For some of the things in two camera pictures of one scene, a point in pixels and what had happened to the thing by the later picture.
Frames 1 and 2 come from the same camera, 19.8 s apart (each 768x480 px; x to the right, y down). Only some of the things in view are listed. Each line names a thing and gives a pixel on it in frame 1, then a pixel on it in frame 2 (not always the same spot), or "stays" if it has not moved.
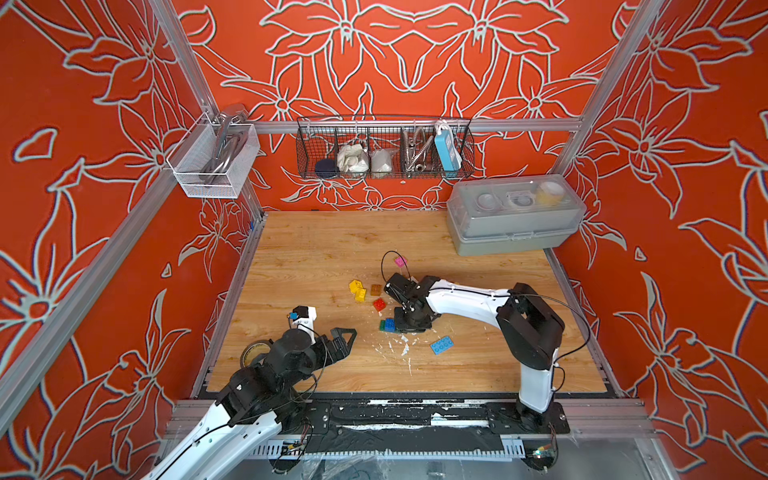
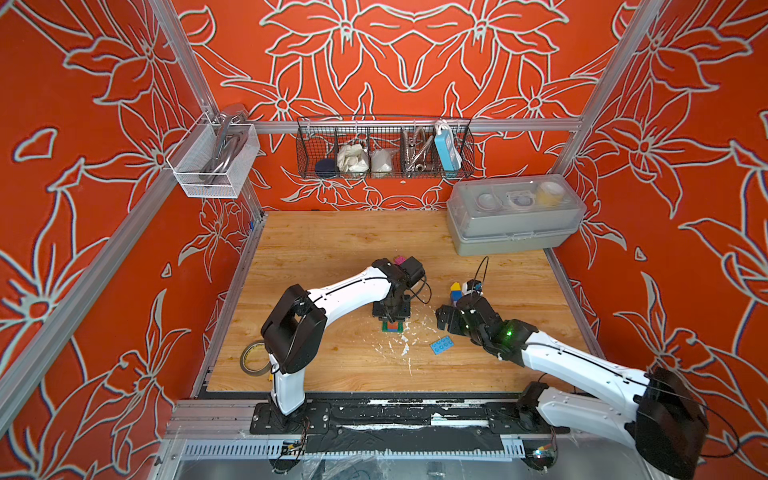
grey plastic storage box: [512, 214] stays
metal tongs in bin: [231, 140] stays
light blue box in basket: [447, 149] stays
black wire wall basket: [386, 147] stays
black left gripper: [342, 351] -> [380, 312]
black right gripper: [420, 328] -> [455, 315]
